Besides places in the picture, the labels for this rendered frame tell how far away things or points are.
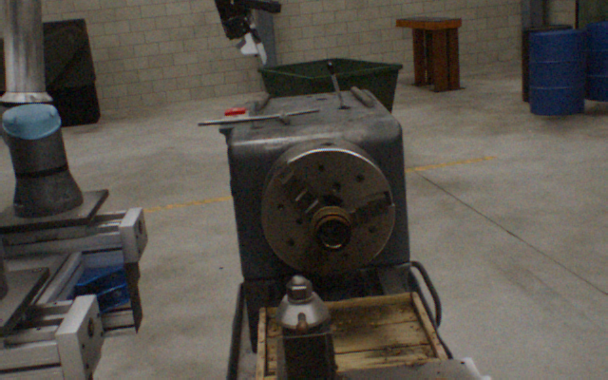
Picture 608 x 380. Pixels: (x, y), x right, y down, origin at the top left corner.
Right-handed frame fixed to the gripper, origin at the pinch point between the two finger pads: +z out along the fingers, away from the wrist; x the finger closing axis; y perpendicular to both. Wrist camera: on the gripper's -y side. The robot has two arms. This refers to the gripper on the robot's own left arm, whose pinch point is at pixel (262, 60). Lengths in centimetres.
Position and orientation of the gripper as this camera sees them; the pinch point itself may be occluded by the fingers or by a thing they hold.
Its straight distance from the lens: 189.9
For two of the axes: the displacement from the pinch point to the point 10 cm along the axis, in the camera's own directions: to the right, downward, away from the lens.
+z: 3.0, 8.8, 3.6
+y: -9.3, 3.6, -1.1
